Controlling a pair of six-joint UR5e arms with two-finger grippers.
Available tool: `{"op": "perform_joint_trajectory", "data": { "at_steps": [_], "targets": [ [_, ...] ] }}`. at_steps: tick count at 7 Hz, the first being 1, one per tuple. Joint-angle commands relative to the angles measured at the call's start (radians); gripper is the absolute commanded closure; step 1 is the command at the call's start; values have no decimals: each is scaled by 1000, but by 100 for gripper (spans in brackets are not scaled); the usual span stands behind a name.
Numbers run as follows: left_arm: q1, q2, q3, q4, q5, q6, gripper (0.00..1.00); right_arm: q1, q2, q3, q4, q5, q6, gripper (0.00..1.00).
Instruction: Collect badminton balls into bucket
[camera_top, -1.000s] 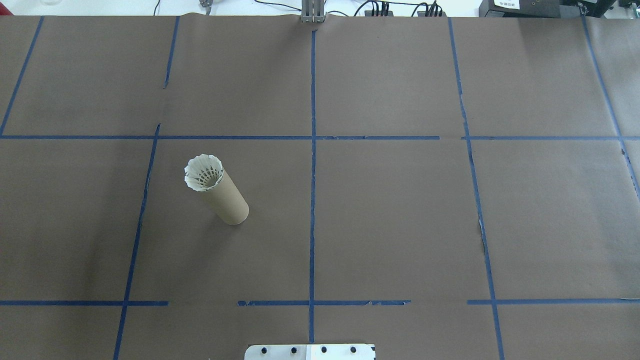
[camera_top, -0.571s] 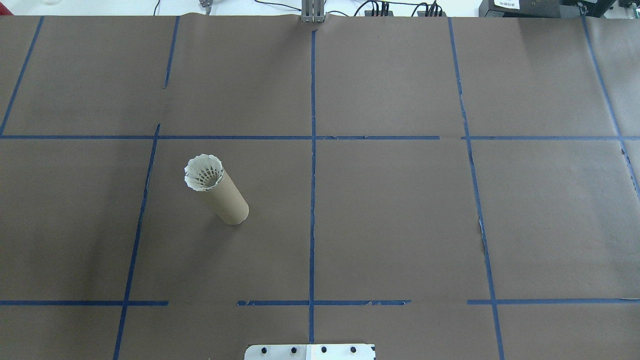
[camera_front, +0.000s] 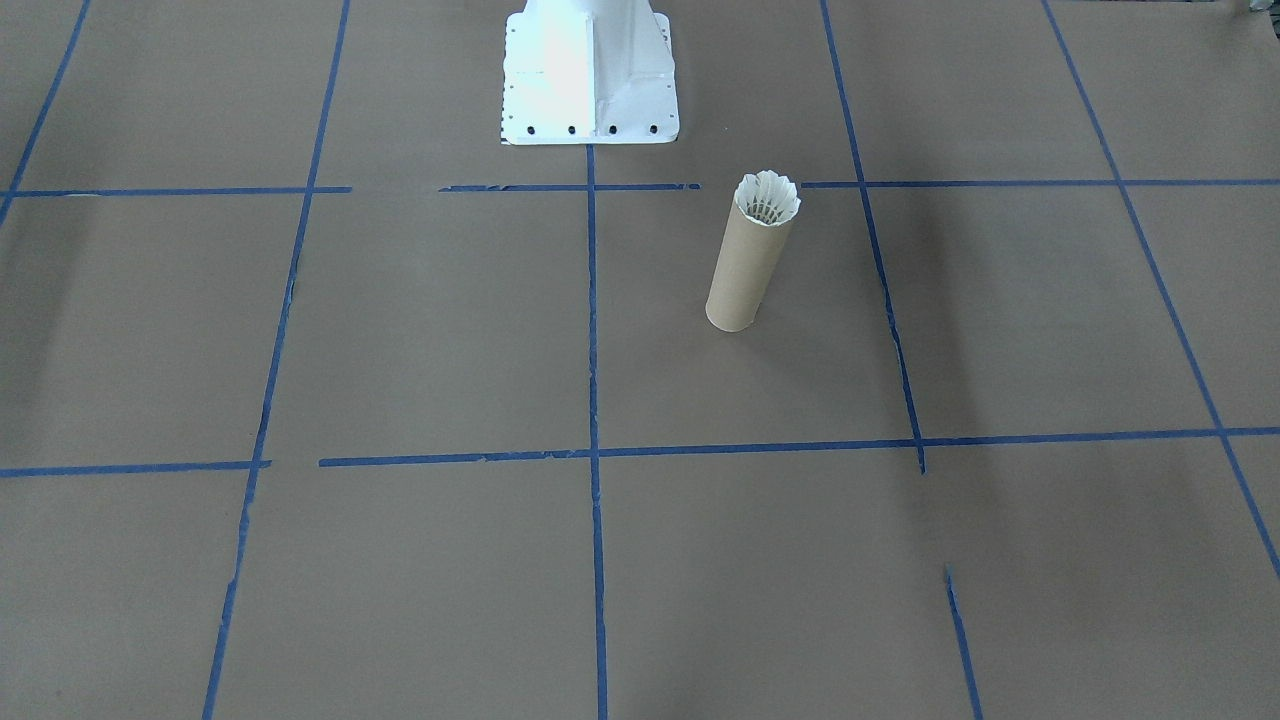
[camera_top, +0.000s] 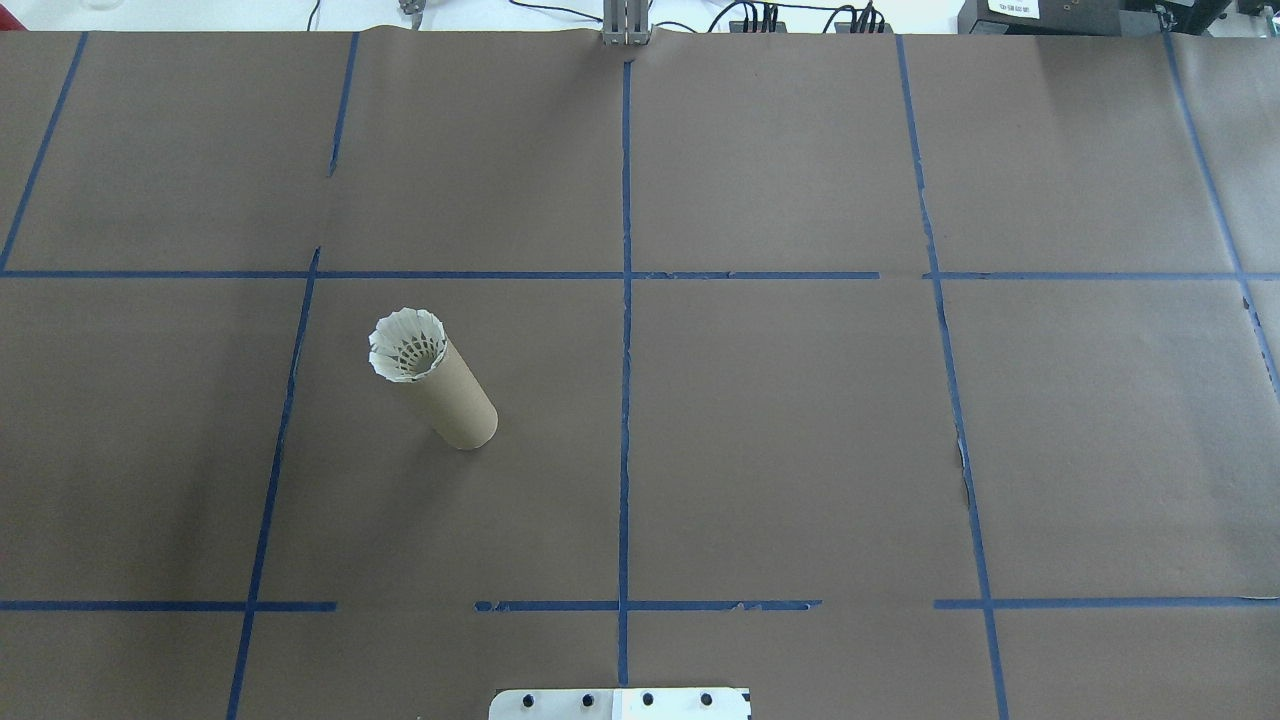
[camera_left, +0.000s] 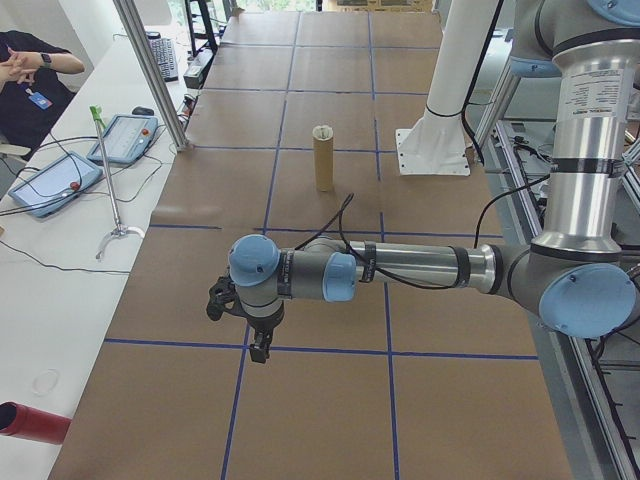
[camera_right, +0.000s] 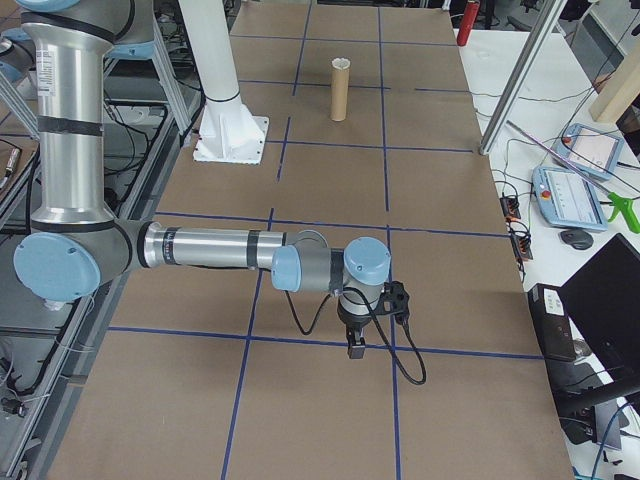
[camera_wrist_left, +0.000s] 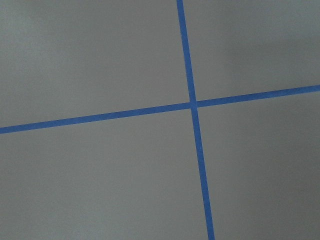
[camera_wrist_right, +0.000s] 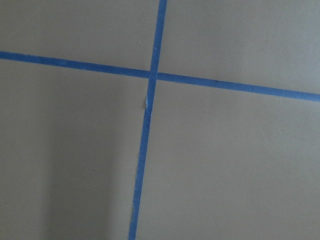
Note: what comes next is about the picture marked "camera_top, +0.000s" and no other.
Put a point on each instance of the white feather shuttlecock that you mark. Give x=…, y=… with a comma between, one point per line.
x=385, y=340

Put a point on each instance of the brown cardboard tube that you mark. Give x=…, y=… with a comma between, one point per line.
x=452, y=400

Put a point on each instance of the black box white label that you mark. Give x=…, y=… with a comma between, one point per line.
x=1040, y=15

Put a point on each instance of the white desk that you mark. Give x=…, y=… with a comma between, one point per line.
x=200, y=12

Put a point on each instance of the aluminium extrusion post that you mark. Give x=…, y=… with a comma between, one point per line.
x=625, y=25

